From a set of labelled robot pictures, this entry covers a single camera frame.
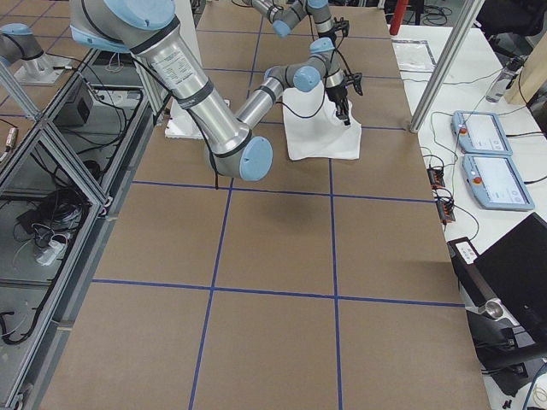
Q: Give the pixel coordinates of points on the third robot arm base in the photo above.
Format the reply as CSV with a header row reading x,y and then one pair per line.
x,y
18,44

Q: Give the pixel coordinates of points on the black laptop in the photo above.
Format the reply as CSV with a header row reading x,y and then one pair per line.
x,y
515,269

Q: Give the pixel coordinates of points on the lower blue teach pendant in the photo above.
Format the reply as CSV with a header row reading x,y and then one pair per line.
x,y
496,183

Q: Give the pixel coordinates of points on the clear plastic bag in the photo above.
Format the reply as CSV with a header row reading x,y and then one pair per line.
x,y
414,55

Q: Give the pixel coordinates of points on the black box white label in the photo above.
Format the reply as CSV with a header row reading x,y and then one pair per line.
x,y
463,257

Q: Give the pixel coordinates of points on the upper blue teach pendant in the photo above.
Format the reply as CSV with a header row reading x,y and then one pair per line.
x,y
480,133

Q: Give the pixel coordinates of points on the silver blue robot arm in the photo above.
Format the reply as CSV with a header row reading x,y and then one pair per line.
x,y
285,20
150,30

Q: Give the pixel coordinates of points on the white long-sleeve printed shirt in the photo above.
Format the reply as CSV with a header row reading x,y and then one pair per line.
x,y
312,128

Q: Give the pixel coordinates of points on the silver metal cup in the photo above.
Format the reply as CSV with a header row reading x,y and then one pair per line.
x,y
492,309

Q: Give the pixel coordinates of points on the white central mounting pedestal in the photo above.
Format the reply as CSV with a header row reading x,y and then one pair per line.
x,y
180,124

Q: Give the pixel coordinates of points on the red cylinder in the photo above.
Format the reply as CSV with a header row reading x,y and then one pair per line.
x,y
397,18

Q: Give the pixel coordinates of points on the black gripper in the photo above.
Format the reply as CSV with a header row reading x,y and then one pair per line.
x,y
338,94

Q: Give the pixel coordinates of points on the blue teach pendant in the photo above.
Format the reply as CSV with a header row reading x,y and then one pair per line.
x,y
496,183
480,133

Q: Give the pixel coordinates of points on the water bottle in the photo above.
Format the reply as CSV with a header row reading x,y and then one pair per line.
x,y
504,79

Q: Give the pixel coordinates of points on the aluminium frame post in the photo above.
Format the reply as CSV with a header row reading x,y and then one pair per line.
x,y
449,53

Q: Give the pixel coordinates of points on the white power strip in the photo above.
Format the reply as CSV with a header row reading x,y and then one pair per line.
x,y
49,254

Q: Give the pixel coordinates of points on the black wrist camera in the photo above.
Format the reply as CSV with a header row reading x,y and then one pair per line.
x,y
340,27
354,80

